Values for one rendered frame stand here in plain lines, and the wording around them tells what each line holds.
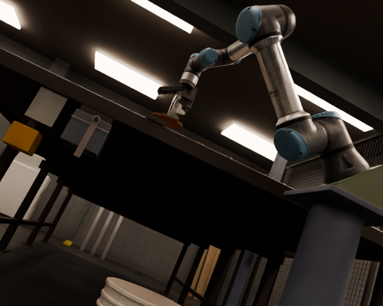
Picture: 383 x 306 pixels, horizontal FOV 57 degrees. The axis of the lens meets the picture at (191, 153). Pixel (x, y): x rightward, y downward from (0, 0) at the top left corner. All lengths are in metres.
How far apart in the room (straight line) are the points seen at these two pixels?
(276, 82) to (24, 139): 0.85
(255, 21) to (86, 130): 0.67
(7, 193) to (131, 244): 2.42
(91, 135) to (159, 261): 6.08
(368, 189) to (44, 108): 1.11
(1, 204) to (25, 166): 0.68
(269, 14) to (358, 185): 0.62
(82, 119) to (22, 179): 5.07
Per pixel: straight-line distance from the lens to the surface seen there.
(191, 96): 1.61
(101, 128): 1.27
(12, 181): 6.33
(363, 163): 1.27
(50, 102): 1.34
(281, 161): 3.65
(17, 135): 1.30
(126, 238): 7.10
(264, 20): 1.24
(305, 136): 1.16
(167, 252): 7.24
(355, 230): 1.21
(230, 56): 1.61
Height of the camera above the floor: 0.50
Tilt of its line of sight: 16 degrees up
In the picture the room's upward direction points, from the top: 24 degrees clockwise
